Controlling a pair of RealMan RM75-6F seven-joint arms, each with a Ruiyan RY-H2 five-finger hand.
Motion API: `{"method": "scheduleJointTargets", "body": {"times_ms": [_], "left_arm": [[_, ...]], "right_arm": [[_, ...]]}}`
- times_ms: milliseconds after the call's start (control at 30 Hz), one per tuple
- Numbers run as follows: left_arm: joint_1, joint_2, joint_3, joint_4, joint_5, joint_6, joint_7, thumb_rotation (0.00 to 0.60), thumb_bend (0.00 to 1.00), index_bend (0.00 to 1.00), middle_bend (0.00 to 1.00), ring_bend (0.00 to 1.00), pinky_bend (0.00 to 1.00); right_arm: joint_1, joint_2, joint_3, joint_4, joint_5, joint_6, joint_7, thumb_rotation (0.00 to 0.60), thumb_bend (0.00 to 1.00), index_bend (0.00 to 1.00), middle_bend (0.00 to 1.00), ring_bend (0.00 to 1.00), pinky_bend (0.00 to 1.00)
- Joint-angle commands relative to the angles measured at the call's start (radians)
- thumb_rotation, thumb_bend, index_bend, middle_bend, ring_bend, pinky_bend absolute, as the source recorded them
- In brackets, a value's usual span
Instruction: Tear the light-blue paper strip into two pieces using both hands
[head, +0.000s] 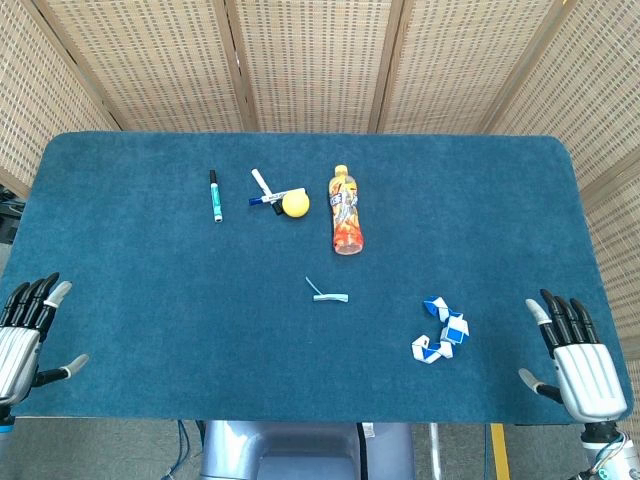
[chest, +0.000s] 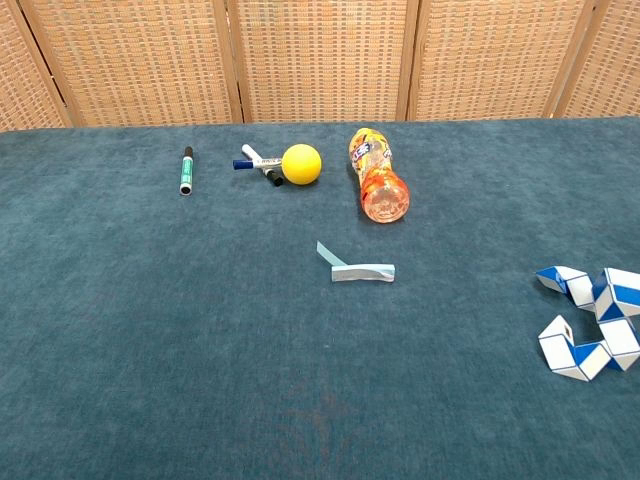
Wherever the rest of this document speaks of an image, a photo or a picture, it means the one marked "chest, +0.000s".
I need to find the light blue paper strip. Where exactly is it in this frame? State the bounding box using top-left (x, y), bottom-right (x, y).
top-left (315, 240), bottom-right (397, 285)

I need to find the yellow foam ball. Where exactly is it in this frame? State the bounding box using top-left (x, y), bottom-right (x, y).
top-left (280, 143), bottom-right (323, 187)

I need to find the teal felt table cover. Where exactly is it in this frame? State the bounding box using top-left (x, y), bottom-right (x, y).
top-left (0, 115), bottom-right (640, 480)

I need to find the woven rattan screen panel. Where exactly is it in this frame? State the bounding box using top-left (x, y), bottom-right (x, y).
top-left (0, 0), bottom-right (76, 132)
top-left (549, 0), bottom-right (640, 119)
top-left (399, 0), bottom-right (601, 122)
top-left (4, 0), bottom-right (251, 127)
top-left (214, 0), bottom-right (422, 124)

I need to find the white marker blue cap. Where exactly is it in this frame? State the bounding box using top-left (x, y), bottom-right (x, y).
top-left (231, 157), bottom-right (285, 172)

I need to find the orange drink plastic bottle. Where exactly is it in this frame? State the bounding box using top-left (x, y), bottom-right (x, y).
top-left (348, 127), bottom-right (411, 224)

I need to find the white marker black cap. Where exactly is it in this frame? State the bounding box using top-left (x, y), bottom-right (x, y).
top-left (241, 144), bottom-right (285, 188)

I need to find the blue white snake puzzle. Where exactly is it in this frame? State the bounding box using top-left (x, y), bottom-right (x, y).
top-left (535, 266), bottom-right (640, 383)

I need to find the green whiteboard marker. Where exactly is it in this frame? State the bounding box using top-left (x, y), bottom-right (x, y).
top-left (179, 146), bottom-right (196, 196)

